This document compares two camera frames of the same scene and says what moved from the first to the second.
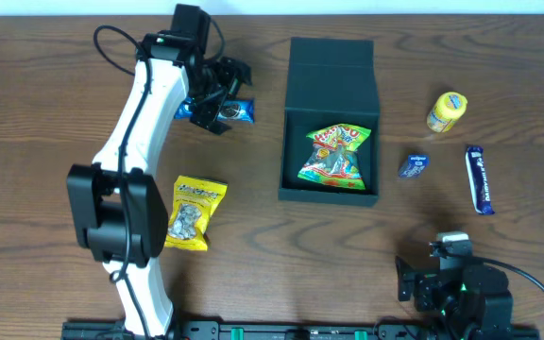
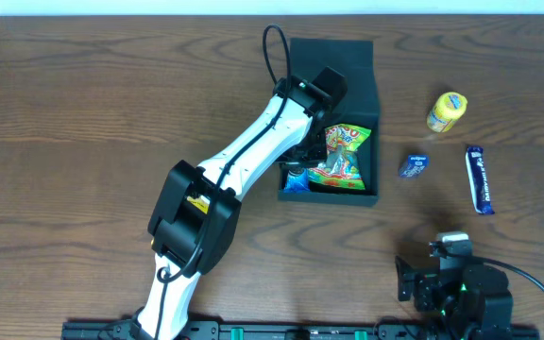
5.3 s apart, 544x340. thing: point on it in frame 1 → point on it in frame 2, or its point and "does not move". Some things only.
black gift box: (329, 81) does not move
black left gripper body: (217, 101) → (311, 154)
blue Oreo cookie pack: (231, 110) → (297, 180)
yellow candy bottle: (447, 110) does not move
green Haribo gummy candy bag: (333, 158) does not move
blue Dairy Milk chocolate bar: (478, 177) does not move
